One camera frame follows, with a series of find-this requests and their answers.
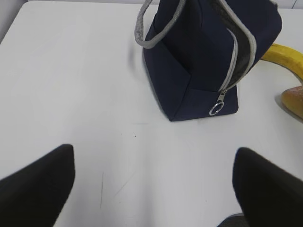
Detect brown bread roll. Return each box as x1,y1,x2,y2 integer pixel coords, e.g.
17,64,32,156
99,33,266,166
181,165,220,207
281,86,303,119

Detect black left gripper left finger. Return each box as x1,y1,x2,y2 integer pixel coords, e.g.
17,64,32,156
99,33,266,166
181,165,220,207
0,144,75,227

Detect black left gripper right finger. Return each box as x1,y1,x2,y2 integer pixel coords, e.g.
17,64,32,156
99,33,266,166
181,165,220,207
232,148,303,227

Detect navy blue lunch bag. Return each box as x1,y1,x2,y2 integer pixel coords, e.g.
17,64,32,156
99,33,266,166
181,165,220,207
134,0,282,122

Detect yellow banana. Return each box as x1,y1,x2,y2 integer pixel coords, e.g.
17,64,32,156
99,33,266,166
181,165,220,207
261,44,303,79

